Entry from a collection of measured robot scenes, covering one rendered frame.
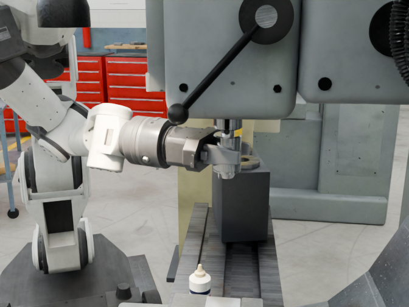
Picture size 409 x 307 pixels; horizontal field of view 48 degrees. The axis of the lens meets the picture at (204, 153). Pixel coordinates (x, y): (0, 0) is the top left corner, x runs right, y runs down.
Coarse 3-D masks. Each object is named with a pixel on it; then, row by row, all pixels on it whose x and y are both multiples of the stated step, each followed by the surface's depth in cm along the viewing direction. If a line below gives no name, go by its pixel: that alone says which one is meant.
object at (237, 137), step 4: (216, 132) 78; (220, 132) 78; (236, 132) 78; (216, 136) 75; (220, 136) 75; (224, 136) 75; (228, 136) 75; (232, 136) 75; (236, 136) 75; (240, 136) 76; (216, 140) 75; (220, 140) 75; (224, 140) 75; (228, 140) 74; (232, 140) 75; (236, 140) 75; (240, 140) 76
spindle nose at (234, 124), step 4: (216, 120) 74; (220, 120) 74; (224, 120) 74; (232, 120) 74; (236, 120) 74; (240, 120) 75; (216, 124) 75; (220, 124) 74; (224, 124) 74; (232, 124) 74; (236, 124) 74; (240, 124) 75; (216, 128) 75; (220, 128) 74; (232, 128) 74; (236, 128) 74; (240, 128) 75
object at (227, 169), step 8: (216, 144) 76; (224, 144) 75; (232, 144) 75; (240, 144) 76; (240, 152) 77; (240, 160) 77; (216, 168) 77; (224, 168) 76; (232, 168) 76; (240, 168) 78
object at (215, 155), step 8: (208, 144) 75; (200, 152) 75; (208, 152) 75; (216, 152) 75; (224, 152) 74; (232, 152) 74; (208, 160) 76; (216, 160) 75; (224, 160) 74; (232, 160) 74
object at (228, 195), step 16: (256, 160) 117; (240, 176) 113; (256, 176) 113; (224, 192) 114; (240, 192) 114; (256, 192) 114; (224, 208) 115; (240, 208) 115; (256, 208) 116; (224, 224) 116; (240, 224) 116; (256, 224) 117; (224, 240) 117; (240, 240) 118; (256, 240) 118
